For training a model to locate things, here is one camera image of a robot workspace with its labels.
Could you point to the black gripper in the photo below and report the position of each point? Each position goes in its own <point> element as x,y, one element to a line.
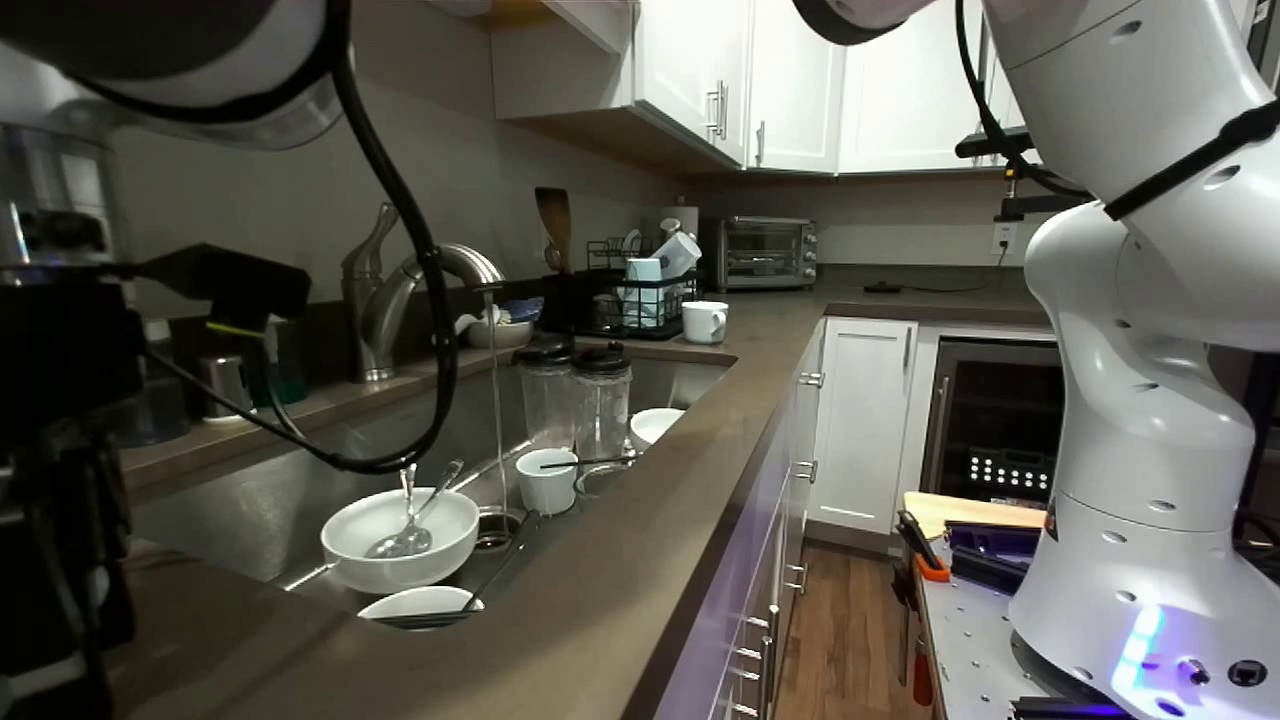
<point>65,366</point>

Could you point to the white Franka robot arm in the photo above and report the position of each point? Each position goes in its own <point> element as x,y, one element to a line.
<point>1147,442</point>

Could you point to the steel kitchen faucet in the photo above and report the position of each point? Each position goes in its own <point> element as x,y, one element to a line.
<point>386,301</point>

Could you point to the countertop bowl with utensils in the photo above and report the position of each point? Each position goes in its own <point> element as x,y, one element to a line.
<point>498,330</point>

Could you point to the large white mug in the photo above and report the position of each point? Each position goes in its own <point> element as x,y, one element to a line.
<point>707,322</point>

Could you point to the small steel cup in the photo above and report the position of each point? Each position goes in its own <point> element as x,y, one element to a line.
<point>224,390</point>

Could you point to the soap dispenser white pump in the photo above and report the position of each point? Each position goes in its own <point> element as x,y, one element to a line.
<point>274,366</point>

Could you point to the stainless steel sink basin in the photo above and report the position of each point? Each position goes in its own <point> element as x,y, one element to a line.
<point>267,495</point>

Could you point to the metal spoon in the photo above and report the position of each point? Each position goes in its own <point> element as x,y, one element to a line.
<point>404,535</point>

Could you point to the white bowl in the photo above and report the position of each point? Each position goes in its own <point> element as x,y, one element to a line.
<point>403,546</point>

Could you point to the small white plate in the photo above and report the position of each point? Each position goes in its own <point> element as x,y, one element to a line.
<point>421,605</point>

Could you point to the small white cup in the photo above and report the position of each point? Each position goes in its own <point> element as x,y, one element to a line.
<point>544,487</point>

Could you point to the wooden spatula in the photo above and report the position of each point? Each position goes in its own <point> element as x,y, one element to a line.
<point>552,224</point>

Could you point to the black dish rack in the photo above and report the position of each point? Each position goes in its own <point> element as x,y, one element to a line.
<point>593,301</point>

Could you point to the pale blue cylindrical container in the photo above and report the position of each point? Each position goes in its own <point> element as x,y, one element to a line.
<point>640,295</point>

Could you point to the white dish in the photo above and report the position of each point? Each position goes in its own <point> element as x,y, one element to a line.
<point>658,427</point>

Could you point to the white upper cabinets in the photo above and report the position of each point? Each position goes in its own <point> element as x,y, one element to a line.
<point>745,74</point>

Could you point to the white lower cabinet door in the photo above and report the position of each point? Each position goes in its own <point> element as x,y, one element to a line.
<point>864,427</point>

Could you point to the orange black clamp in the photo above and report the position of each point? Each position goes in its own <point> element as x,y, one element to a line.
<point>923,546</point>

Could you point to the wooden board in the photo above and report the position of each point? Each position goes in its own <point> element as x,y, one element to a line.
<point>973,510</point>

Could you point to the black glass-door wine fridge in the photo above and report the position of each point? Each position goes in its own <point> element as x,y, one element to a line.
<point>994,421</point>

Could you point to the robot mounting table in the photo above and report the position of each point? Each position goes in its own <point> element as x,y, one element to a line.
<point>973,652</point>

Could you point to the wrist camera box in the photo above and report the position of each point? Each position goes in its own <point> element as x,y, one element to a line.
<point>224,280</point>

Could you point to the black camera on stand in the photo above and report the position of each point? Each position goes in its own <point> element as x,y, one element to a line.
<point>994,141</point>

